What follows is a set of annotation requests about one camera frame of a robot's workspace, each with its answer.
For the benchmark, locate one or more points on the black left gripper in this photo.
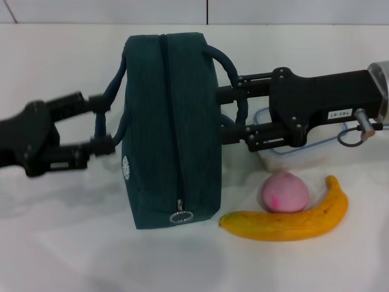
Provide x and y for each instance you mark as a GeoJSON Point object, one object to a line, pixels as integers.
{"type": "Point", "coordinates": [33, 137]}

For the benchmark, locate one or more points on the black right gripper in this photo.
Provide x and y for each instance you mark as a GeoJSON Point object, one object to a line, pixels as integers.
{"type": "Point", "coordinates": [319, 97]}

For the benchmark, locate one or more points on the dark teal insulated lunch bag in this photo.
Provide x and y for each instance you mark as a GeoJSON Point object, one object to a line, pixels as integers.
{"type": "Point", "coordinates": [188, 127]}

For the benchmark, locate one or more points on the clear plastic lunch box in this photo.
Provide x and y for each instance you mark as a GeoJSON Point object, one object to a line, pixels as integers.
{"type": "Point", "coordinates": [319, 155]}

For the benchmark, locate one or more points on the pink peach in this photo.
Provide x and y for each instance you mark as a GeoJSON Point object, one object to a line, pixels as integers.
{"type": "Point", "coordinates": [285, 193]}

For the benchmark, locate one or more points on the yellow banana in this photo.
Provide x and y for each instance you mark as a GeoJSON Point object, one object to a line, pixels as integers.
{"type": "Point", "coordinates": [288, 225]}

